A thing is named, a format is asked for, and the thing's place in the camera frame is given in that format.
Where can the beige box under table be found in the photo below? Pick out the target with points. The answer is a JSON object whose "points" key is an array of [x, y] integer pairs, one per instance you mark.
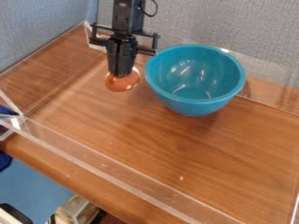
{"points": [[74, 211]]}

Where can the blue plastic bowl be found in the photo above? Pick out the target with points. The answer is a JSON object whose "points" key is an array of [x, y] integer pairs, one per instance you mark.
{"points": [[195, 78]]}

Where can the clear acrylic front barrier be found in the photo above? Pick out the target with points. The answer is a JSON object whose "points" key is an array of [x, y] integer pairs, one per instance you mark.
{"points": [[119, 175]]}

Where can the clear acrylic corner bracket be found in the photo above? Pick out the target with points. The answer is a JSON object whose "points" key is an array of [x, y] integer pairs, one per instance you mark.
{"points": [[103, 42]]}

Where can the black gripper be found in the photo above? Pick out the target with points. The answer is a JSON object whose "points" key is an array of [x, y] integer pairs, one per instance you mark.
{"points": [[121, 65]]}

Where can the black and white object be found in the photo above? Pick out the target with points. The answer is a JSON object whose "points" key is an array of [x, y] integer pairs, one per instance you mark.
{"points": [[12, 216]]}

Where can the clear acrylic left bracket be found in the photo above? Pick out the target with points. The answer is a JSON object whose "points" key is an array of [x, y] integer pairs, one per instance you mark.
{"points": [[10, 117]]}

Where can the blue cloth object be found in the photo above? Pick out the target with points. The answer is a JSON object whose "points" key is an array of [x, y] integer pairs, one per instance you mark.
{"points": [[5, 160]]}

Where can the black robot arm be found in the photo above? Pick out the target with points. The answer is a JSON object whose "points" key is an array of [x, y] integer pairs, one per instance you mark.
{"points": [[128, 19]]}

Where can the brown and white toy mushroom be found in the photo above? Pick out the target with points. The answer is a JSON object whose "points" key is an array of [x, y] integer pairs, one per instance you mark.
{"points": [[116, 84]]}

